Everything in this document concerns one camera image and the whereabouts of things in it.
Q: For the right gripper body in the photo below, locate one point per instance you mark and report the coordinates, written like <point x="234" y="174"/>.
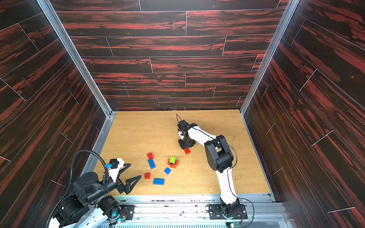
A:
<point x="186" y="142"/>

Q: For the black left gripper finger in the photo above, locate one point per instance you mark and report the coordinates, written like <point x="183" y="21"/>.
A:
<point x="131" y="183"/>
<point x="124" y="168"/>

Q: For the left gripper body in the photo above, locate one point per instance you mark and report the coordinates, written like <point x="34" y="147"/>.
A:
<point x="119" y="185"/>

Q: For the long red lego brick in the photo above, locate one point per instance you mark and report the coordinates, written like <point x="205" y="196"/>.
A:
<point x="187" y="151"/>
<point x="173" y="165"/>

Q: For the green small lego brick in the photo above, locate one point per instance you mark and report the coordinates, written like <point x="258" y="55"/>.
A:
<point x="172" y="160"/>

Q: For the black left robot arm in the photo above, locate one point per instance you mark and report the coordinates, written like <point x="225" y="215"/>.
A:
<point x="88" y="201"/>

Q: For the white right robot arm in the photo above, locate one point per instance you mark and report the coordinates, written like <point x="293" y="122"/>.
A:
<point x="220" y="159"/>

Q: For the red small lego brick near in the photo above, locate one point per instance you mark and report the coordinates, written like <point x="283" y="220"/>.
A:
<point x="147" y="176"/>

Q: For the red small lego brick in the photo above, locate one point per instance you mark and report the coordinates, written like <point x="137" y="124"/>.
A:
<point x="147" y="176"/>
<point x="150" y="156"/>

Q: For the long blue lego brick near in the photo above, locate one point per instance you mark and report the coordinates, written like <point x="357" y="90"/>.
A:
<point x="158" y="181"/>

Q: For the long blue lego brick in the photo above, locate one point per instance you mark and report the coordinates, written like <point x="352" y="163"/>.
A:
<point x="158" y="181"/>
<point x="151" y="164"/>

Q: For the red small lego brick far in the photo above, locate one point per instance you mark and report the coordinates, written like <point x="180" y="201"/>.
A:
<point x="150" y="156"/>

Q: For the long blue lego brick far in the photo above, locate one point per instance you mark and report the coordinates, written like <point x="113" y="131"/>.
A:
<point x="151" y="164"/>

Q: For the small blue lego brick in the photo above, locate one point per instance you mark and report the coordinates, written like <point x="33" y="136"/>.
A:
<point x="167" y="171"/>

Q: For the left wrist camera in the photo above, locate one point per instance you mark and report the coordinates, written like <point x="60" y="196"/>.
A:
<point x="115" y="165"/>

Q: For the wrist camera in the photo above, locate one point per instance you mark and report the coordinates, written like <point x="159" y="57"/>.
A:
<point x="115" y="165"/>
<point x="182" y="125"/>

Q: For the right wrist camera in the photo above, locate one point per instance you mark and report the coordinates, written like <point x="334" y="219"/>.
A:
<point x="182" y="125"/>

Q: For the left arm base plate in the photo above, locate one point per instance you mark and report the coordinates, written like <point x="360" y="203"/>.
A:
<point x="127" y="211"/>

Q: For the aluminium front rail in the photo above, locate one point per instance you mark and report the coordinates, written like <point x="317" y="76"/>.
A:
<point x="197" y="211"/>

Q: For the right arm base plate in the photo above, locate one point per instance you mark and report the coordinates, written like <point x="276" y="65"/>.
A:
<point x="217" y="211"/>

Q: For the aluminium corner post right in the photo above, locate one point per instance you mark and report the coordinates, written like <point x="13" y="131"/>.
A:
<point x="279" y="32"/>

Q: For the aluminium corner post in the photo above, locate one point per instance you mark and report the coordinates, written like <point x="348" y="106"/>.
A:
<point x="65" y="39"/>
<point x="279" y="32"/>

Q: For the aluminium corner post left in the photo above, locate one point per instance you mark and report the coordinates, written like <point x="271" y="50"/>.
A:
<point x="65" y="39"/>

